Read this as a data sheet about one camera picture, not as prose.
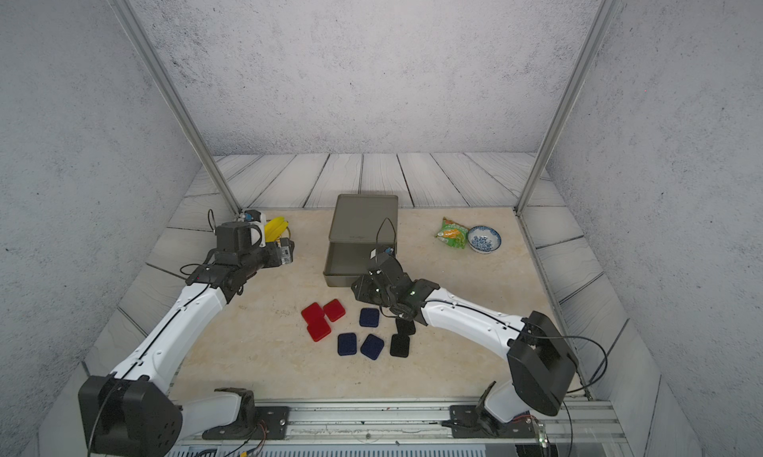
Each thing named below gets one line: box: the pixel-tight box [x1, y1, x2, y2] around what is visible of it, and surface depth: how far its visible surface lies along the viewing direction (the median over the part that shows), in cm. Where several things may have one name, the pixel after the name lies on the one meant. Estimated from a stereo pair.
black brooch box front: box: [389, 333, 411, 358], surface depth 87 cm
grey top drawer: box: [322, 193, 399, 288], surface depth 88 cm
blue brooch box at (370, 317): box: [359, 307, 380, 328], surface depth 93 cm
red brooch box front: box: [306, 315, 332, 342], surface depth 91 cm
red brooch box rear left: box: [301, 302, 325, 323], surface depth 94 cm
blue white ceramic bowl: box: [466, 225, 502, 255], surface depth 110 cm
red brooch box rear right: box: [322, 298, 346, 322], surface depth 94 cm
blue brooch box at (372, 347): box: [359, 333, 385, 361], surface depth 87 cm
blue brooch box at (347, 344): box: [337, 332, 357, 356], surface depth 86 cm
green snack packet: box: [435, 216, 470, 250], surface depth 109 cm
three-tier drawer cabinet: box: [322, 193, 399, 288], surface depth 88 cm
